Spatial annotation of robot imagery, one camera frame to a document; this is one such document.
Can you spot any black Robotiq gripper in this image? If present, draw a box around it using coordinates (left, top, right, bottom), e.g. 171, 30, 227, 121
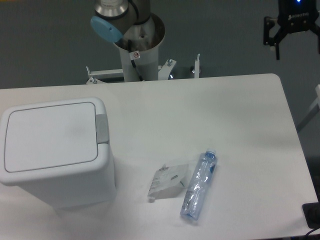
262, 0, 320, 61

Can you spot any grey trash can push button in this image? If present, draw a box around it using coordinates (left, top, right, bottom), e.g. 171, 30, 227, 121
95, 114, 110, 144

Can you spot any white plastic trash can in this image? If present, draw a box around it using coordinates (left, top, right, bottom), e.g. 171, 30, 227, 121
0, 97, 117, 209

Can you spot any white trash can lid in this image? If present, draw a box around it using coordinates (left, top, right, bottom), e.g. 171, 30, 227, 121
1, 102, 98, 173

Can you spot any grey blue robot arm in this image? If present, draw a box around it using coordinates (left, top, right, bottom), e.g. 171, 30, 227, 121
90, 0, 320, 60

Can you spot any white stand at right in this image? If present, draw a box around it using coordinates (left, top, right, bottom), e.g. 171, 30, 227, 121
296, 84, 320, 133

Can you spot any clear blue plastic bottle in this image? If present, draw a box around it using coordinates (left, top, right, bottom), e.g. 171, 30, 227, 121
180, 148, 218, 221

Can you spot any black device at table edge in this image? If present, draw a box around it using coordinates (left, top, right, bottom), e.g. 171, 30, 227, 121
302, 202, 320, 229

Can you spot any clear plastic packaging bag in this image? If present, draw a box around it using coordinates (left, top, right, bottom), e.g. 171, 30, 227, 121
147, 164, 191, 203

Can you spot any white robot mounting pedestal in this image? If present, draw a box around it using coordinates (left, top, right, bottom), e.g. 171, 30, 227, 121
114, 13, 165, 68

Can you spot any black cable on pedestal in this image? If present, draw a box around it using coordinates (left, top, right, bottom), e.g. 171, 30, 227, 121
127, 39, 145, 82

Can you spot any white metal base frame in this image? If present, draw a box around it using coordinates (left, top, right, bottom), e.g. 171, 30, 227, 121
85, 53, 202, 85

